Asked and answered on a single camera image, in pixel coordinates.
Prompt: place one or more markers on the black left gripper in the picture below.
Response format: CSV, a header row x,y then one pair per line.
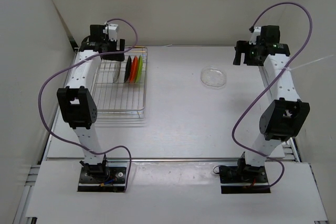
x,y
118,56

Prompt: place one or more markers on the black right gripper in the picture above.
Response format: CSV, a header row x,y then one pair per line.
x,y
241,48

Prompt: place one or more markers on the clear ribbed glass plate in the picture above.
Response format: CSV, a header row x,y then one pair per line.
x,y
116,71

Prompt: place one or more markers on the clear bumpy glass plate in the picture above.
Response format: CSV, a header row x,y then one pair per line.
x,y
213,77

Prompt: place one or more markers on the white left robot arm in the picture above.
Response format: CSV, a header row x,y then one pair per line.
x,y
77,105

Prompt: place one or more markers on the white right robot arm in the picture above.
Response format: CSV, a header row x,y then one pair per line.
x,y
286,113

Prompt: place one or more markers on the black plate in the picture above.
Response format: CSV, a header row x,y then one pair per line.
x,y
128,69

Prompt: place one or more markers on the green plate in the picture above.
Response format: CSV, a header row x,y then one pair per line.
x,y
139,70

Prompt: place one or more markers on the orange plate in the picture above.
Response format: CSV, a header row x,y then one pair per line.
x,y
134,69

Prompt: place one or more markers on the white zip tie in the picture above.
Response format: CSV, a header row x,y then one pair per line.
x,y
308,63

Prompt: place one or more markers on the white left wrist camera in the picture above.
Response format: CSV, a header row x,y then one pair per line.
x,y
111,30

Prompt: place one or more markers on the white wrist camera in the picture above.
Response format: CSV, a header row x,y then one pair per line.
x,y
111,30
255,33

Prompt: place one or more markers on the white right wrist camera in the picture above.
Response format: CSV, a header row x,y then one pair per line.
x,y
255,33

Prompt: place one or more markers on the metal wire dish rack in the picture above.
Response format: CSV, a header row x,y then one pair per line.
x,y
120,100

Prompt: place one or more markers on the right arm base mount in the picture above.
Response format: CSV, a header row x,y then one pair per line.
x,y
232,182

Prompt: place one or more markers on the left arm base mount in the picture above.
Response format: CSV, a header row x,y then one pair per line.
x,y
114,181

